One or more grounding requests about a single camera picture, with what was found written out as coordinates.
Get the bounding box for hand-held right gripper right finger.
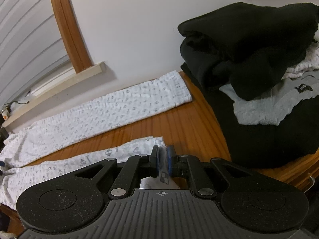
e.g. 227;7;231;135
167;145;252;200

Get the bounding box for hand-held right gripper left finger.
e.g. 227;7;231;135
72;146;160;200

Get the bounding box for white patterned pants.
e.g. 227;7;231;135
0;71;193;208

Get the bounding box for large black garment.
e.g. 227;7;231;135
181;62;319;169

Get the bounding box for grey garment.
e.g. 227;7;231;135
219;76;319;126

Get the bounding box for grey window blind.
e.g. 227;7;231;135
0;0;76;102

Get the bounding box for white dotted garment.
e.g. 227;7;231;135
281;46;319;80

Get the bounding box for wooden window frame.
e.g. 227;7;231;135
47;0;92;74

